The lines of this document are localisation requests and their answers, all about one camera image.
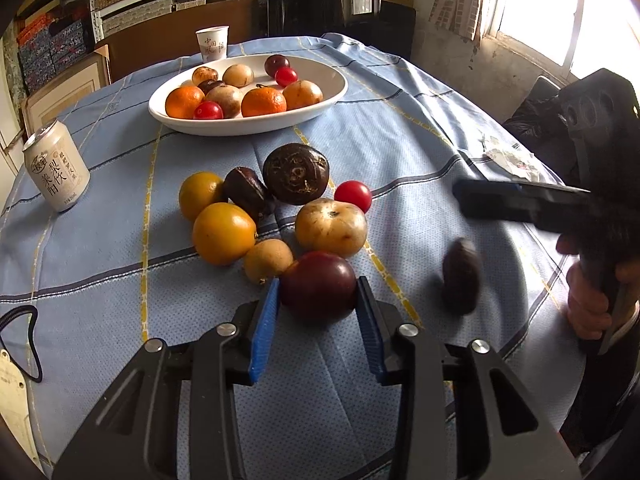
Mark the framed picture leaning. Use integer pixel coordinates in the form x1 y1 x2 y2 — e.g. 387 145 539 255
22 46 111 134

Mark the large orange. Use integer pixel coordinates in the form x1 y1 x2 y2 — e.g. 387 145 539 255
165 86 205 119

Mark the pale tan apple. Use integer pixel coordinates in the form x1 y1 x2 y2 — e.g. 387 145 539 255
294 198 368 258

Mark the crumpled paper wrapper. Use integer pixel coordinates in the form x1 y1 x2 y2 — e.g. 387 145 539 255
480 132 544 182

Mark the yellow fruit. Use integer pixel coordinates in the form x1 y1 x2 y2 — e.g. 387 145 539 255
178 171 227 222
192 203 257 266

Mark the dark red plum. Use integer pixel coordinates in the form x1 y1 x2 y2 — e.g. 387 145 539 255
264 54 290 79
279 250 356 326

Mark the small tan round fruit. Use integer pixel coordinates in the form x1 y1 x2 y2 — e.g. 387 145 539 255
243 238 294 285

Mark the black leather chair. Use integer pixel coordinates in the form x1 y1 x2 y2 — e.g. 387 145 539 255
502 76 580 188

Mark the yellow fruit front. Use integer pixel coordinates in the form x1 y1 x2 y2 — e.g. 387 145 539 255
192 203 257 266

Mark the white oval plate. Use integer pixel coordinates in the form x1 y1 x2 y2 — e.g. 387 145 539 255
148 54 348 136

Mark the white drink can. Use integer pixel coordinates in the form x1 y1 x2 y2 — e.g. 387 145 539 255
23 119 90 212

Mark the yellow fruit back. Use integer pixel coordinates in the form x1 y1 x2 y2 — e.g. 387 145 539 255
178 171 227 222

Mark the red cherry tomato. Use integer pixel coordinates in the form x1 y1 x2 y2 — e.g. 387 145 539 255
273 66 298 88
193 100 224 120
334 180 372 214

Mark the small orange tangerine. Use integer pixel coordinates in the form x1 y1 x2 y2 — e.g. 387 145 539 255
241 87 286 117

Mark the person's right hand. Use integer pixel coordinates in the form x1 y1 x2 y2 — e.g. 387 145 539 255
566 258 639 340

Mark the small striped orange fruit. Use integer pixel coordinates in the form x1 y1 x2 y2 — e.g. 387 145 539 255
191 66 218 86

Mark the white paper cup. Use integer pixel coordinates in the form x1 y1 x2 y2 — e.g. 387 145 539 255
195 25 229 63

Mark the black power cable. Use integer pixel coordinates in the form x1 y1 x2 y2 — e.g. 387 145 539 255
0 303 45 384

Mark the white power strip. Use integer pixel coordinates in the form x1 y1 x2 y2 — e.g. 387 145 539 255
0 350 42 471

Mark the black monitor screen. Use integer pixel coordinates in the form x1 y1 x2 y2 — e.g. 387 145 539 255
267 0 416 58

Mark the blue checked tablecloth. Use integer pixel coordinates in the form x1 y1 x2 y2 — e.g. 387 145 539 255
1 34 585 468

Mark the red cherry tomato back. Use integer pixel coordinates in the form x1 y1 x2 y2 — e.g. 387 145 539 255
334 180 372 214

